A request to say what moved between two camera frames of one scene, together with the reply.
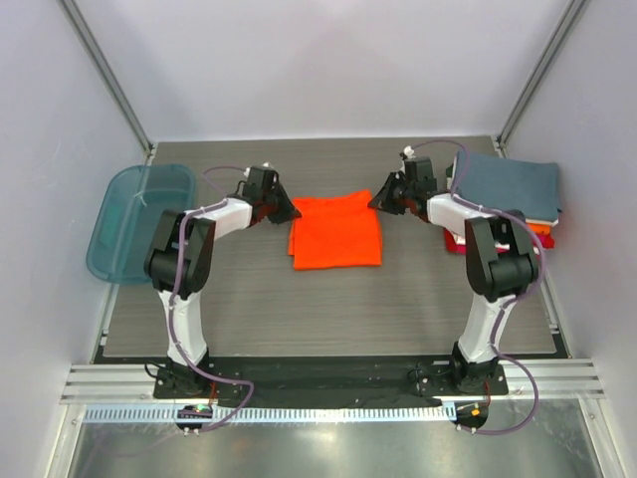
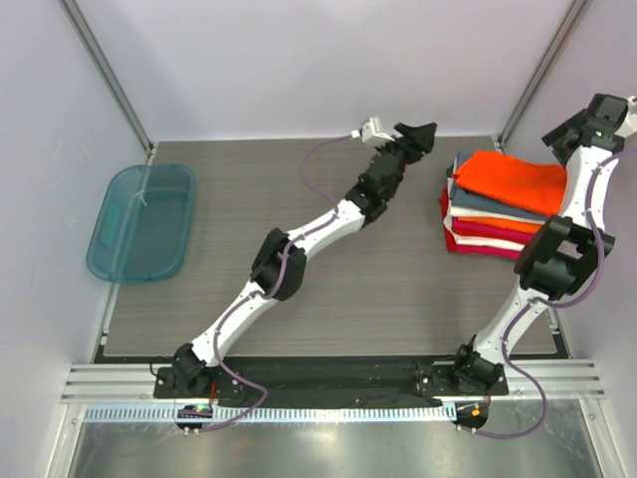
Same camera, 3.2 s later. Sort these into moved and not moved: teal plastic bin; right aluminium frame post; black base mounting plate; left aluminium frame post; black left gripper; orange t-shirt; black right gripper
Moved: black right gripper; orange t-shirt; black left gripper
Not moved: left aluminium frame post; black base mounting plate; right aluminium frame post; teal plastic bin
